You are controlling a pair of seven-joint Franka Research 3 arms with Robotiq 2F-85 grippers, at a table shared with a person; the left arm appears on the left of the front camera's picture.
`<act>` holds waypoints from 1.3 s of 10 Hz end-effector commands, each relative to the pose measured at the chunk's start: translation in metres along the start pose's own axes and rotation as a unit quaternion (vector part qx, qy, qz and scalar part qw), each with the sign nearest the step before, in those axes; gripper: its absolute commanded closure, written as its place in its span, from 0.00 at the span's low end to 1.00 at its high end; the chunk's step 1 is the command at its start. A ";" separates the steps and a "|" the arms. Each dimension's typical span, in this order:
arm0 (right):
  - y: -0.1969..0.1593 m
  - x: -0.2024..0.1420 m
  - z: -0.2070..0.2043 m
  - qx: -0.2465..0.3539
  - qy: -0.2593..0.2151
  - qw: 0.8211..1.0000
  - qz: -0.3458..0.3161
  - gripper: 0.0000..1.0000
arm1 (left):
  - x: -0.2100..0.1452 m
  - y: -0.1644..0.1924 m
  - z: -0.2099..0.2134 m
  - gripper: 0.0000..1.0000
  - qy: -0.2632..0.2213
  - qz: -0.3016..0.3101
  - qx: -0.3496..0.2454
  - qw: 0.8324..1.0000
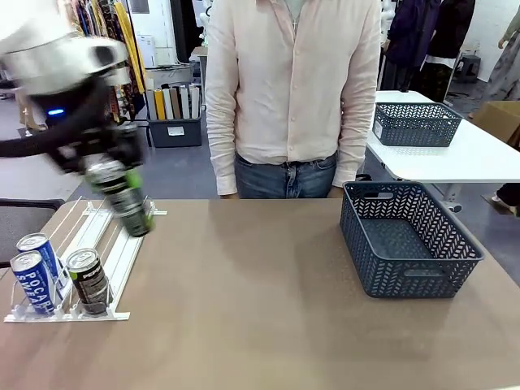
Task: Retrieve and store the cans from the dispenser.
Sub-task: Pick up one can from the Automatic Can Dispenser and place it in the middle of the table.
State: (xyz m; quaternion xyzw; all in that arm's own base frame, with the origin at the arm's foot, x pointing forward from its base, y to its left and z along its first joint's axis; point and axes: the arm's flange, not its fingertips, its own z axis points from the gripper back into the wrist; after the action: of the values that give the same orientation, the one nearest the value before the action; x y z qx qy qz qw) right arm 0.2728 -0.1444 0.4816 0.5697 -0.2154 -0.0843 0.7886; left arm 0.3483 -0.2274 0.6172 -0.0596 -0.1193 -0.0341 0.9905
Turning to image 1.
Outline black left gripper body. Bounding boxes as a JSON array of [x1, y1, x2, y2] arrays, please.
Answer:
[[48, 123, 144, 174]]

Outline blue Pocari Sweat can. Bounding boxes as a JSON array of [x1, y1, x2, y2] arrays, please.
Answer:
[[15, 232, 65, 285], [10, 250, 57, 316]]

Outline grey woven plastic basket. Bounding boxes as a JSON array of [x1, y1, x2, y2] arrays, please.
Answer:
[[339, 180, 486, 300], [372, 102, 464, 148]]

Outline dark grey storage bin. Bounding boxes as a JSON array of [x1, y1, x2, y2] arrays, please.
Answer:
[[147, 106, 203, 149]]

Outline beige material roll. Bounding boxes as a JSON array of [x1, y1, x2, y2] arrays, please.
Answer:
[[188, 84, 202, 119]]

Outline hanging colourful clothes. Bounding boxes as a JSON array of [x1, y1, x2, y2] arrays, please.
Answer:
[[56, 0, 148, 121]]

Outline person in pink shirt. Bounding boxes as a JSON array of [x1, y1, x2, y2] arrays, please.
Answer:
[[205, 0, 383, 200]]

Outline dark purple hanging garment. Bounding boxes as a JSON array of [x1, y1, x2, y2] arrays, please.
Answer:
[[383, 0, 443, 68]]

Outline white table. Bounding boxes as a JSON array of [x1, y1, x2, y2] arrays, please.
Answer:
[[365, 89, 520, 184]]

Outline black hanging garment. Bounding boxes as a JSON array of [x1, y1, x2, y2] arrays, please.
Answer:
[[426, 0, 476, 62]]

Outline grey plastic stool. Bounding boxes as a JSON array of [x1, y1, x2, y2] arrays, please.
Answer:
[[452, 54, 483, 85]]

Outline cardboard box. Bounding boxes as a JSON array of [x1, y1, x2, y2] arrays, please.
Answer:
[[473, 100, 520, 150]]

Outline bystander's leg and shoe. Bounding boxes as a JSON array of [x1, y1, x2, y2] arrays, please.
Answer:
[[481, 182, 520, 216]]

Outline grey dress on mannequin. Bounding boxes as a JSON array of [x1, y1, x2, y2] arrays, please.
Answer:
[[483, 24, 520, 102]]

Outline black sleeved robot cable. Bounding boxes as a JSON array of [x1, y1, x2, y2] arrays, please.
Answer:
[[0, 87, 105, 158]]

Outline white wire can dispenser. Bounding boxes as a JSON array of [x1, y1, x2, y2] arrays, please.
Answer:
[[2, 196, 168, 324]]

